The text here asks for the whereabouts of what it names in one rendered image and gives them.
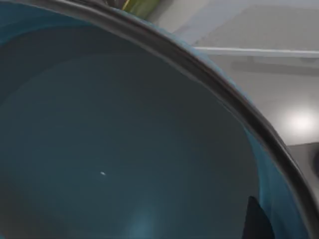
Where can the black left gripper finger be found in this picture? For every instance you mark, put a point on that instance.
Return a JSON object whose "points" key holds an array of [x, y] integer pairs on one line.
{"points": [[255, 221]]}

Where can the blue bowl with dark rim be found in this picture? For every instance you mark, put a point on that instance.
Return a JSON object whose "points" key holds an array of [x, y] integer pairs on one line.
{"points": [[129, 119]]}

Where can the green bottle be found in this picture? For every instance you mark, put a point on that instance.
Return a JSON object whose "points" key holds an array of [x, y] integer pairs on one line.
{"points": [[140, 8]]}

